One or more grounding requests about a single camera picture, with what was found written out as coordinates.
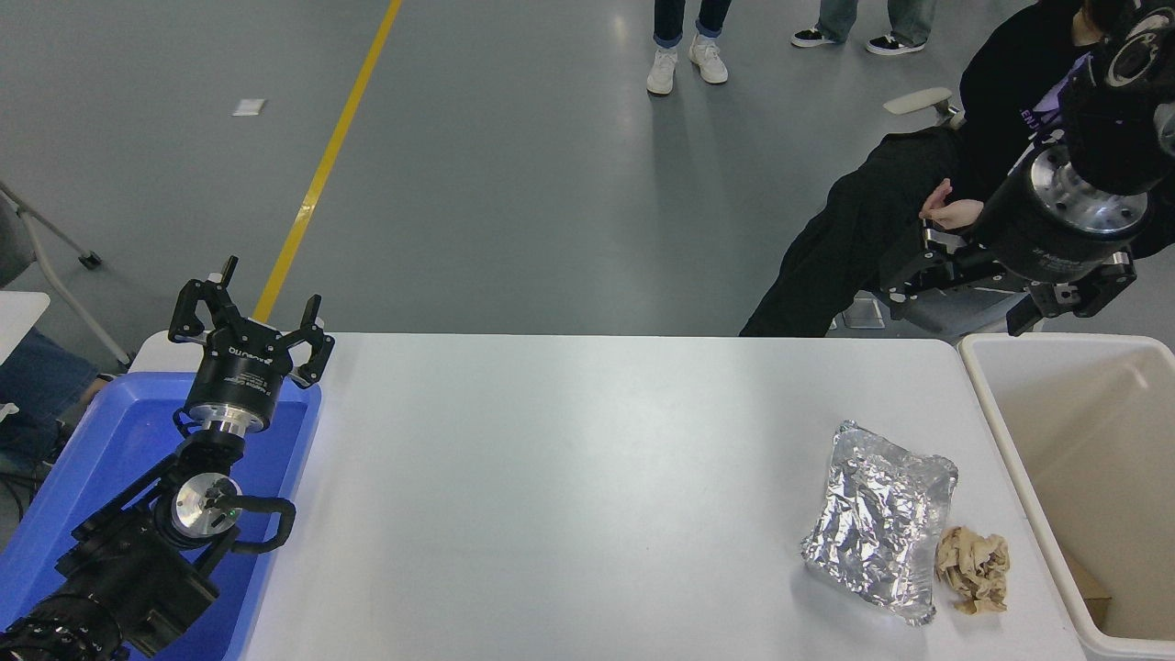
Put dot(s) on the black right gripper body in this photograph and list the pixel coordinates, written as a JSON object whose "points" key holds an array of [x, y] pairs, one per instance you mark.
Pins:
{"points": [[1028, 243]]}

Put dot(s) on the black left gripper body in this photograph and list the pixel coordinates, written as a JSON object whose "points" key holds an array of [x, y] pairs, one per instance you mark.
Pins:
{"points": [[237, 381]]}

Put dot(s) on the silver foil plate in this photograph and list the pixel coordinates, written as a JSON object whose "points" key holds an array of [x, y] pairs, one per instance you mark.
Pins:
{"points": [[872, 523]]}

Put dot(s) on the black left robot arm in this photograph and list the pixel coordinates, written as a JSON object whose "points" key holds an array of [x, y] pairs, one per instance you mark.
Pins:
{"points": [[138, 569]]}

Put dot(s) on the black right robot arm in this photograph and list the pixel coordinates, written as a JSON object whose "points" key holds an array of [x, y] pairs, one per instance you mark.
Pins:
{"points": [[1115, 138]]}

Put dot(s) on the person's hand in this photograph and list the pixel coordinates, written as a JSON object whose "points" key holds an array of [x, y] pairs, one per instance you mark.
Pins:
{"points": [[959, 215]]}

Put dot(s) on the person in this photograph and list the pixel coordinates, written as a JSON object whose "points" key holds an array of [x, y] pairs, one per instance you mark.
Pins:
{"points": [[668, 28], [41, 376], [872, 211], [886, 14]]}

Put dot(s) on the large pale plastic bin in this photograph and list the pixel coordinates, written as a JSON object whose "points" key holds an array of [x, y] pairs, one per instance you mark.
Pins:
{"points": [[1056, 413]]}

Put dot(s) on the blue plastic tray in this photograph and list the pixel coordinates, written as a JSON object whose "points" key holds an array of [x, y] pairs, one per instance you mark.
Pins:
{"points": [[119, 441]]}

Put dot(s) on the grey office chair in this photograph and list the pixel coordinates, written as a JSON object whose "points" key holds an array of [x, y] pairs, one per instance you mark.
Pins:
{"points": [[918, 99]]}

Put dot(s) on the small white table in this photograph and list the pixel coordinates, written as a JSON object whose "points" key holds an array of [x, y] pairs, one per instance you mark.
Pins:
{"points": [[18, 317]]}

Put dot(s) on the white paper scrap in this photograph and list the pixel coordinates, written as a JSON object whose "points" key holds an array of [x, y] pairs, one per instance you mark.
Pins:
{"points": [[249, 106]]}

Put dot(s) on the crumpled tan paper ball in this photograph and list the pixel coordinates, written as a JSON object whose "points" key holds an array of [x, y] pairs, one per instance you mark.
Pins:
{"points": [[973, 569]]}

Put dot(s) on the grey metal wheeled frame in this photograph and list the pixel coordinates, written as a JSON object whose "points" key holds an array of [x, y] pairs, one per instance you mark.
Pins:
{"points": [[50, 234]]}

